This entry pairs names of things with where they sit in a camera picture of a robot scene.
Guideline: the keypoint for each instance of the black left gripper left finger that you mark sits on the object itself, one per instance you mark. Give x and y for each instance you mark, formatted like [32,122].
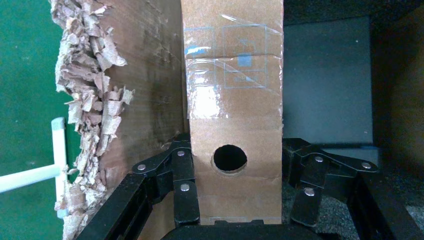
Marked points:
[184,198]

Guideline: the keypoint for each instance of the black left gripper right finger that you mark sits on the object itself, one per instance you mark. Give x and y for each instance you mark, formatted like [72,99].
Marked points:
[308,198]

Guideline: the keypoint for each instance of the small taped cardboard box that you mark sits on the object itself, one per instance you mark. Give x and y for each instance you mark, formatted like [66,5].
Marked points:
[238,116]

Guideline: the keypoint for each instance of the torn brown cardboard carton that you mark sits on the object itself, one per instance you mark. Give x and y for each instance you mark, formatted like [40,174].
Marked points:
[149,82]

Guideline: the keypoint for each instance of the black foam padding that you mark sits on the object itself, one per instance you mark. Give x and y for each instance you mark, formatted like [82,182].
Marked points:
[338,213]

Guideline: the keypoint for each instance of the dark grey flat panel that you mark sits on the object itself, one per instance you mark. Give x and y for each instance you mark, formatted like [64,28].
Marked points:
[326,82]

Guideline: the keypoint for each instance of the white pipe frame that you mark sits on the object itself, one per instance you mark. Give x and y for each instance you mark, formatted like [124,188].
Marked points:
[58,142]

